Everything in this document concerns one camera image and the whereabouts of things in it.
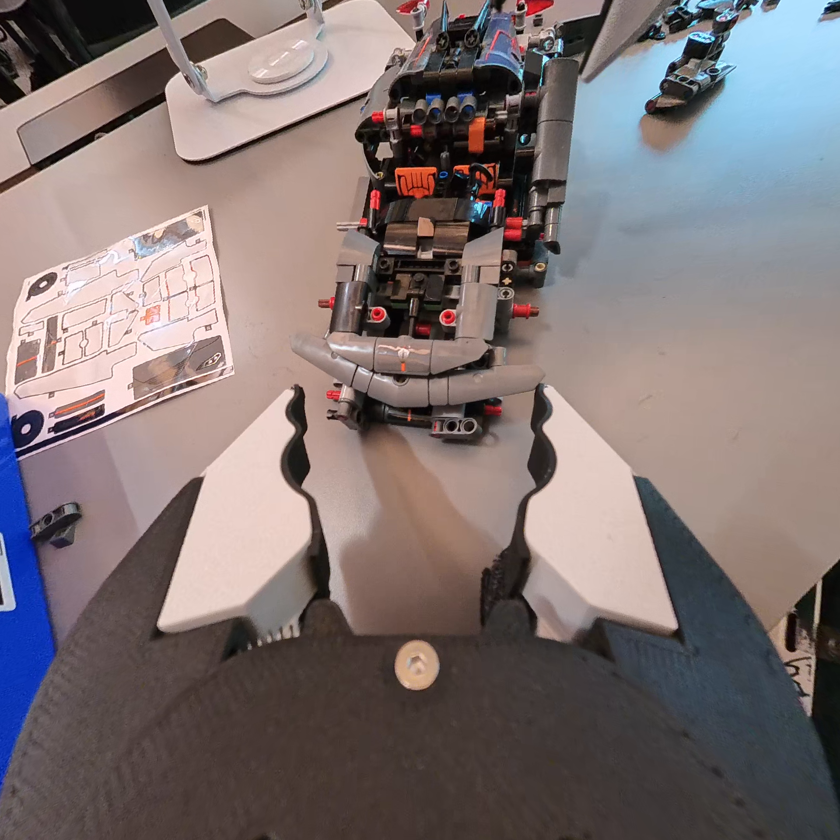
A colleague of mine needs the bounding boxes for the small dark lego subassembly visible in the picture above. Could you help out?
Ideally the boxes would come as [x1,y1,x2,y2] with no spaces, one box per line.
[645,16,739,117]

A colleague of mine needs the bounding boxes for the dark lego beam piece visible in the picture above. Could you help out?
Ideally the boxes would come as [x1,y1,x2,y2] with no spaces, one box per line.
[29,500,84,547]

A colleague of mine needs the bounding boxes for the white metal stand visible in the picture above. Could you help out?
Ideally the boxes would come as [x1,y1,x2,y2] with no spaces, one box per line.
[146,0,417,164]

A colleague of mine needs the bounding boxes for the blue plastic bin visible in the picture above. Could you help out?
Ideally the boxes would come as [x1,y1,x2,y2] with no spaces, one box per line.
[0,394,58,783]

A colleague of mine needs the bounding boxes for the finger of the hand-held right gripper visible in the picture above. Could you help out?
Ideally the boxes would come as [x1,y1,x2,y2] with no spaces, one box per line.
[579,0,675,82]

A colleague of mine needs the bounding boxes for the grey lego door panel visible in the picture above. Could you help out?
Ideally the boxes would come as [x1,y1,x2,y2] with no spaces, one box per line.
[528,58,581,253]

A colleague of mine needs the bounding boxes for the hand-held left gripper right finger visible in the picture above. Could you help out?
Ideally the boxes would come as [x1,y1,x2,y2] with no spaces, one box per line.
[481,382,679,642]

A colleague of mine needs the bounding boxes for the grey black lego car model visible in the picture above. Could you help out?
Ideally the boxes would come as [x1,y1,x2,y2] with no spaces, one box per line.
[290,0,583,445]

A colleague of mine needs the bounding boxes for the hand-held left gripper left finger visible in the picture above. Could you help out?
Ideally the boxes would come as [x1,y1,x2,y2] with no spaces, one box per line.
[157,386,330,642]

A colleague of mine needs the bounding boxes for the white sticker sheet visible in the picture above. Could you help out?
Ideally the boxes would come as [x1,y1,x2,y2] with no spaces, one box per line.
[5,205,236,460]

